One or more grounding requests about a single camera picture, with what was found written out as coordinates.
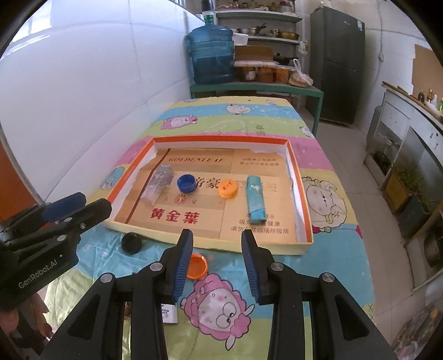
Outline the white metal shelf rack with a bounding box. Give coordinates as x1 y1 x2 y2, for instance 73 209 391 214
215 1 302 65

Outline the black bottle cap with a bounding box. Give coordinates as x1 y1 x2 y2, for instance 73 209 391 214
121 233 143 255

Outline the green low bench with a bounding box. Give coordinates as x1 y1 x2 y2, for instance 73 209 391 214
189 82 324 136

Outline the shallow orange-rimmed cardboard box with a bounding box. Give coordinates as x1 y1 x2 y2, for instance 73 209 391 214
101 135 313 255

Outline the brown wooden door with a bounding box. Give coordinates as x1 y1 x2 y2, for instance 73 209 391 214
0 133 38 221

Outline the white Hello Kitty box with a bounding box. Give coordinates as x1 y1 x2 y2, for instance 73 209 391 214
161 304 178 324

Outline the dark grey refrigerator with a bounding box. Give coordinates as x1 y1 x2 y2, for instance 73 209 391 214
309 7 366 125

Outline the blue bottle cap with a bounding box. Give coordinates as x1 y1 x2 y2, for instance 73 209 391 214
176 174 197 194

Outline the grey kitchen counter cabinet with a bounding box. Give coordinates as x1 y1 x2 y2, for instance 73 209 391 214
364 83 442 290

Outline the blue water jug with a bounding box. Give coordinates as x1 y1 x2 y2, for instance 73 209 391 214
187 11 234 85

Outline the teal rectangular box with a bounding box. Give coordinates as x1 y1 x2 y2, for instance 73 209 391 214
246 176 267 224

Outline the clear glitter rectangular box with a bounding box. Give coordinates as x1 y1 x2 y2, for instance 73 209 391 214
140 164 174 205

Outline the orange bottle cap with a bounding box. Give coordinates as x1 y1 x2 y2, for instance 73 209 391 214
187 253 209 281
218 179 238 199

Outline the colourful cartoon sheep bedsheet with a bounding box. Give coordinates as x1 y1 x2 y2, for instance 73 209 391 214
44 96 375 359

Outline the plastic bag of buns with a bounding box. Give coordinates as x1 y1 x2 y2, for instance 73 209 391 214
288 58 313 88

